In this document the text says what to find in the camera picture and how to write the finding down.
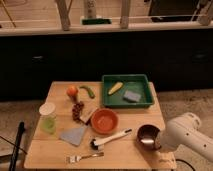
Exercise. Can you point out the metal fork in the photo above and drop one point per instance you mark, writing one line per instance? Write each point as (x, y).
(77, 158)

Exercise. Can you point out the orange bowl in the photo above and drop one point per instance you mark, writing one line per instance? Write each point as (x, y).
(104, 121)

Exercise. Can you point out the bunch of dark grapes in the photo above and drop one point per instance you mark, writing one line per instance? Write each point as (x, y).
(76, 110)

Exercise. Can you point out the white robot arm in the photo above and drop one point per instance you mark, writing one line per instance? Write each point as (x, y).
(183, 130)

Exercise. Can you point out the green chili pepper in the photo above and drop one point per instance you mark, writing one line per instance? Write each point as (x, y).
(89, 91)

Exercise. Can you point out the blue-grey sponge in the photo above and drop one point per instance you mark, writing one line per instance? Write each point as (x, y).
(132, 96)

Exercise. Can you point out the orange tomato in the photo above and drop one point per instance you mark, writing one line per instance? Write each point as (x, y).
(72, 91)

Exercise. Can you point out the grey-blue cloth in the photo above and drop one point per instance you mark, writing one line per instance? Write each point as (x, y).
(74, 136)

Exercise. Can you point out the slice of bread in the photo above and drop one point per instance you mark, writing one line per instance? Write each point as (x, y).
(86, 116)

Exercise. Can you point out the green plastic tray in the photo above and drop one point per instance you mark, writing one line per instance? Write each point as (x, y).
(137, 83)

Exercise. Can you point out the dark brown bowl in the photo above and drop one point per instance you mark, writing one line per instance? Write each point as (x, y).
(146, 136)

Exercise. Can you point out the black pole stand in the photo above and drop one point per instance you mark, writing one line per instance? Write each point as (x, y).
(14, 157)

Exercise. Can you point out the yellow corn cob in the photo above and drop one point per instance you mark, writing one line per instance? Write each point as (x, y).
(115, 88)

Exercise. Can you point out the white handled dish brush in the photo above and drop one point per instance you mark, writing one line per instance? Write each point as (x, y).
(96, 143)

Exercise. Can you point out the green box on shelf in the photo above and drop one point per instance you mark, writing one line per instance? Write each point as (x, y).
(96, 21)

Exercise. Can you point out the green liquid jar white lid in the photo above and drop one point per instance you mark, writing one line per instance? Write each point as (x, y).
(47, 117)

